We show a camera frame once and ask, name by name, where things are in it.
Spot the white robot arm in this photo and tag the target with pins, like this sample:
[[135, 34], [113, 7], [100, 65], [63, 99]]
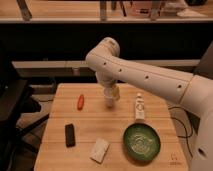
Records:
[[192, 92]]

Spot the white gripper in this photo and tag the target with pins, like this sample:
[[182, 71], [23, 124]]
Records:
[[108, 82]]

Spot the green bowl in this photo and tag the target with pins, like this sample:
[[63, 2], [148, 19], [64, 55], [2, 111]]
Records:
[[141, 142]]

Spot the black office chair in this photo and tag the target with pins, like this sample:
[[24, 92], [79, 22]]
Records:
[[15, 99]]

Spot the white sponge block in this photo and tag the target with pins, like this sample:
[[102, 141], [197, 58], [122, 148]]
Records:
[[99, 150]]

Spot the grey cabinet at right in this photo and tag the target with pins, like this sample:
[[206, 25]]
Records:
[[205, 66]]

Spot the white squeeze tube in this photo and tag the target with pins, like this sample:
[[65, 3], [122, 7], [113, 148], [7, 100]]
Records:
[[139, 107]]

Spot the translucent plastic cup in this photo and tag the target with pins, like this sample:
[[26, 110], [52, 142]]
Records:
[[109, 98]]

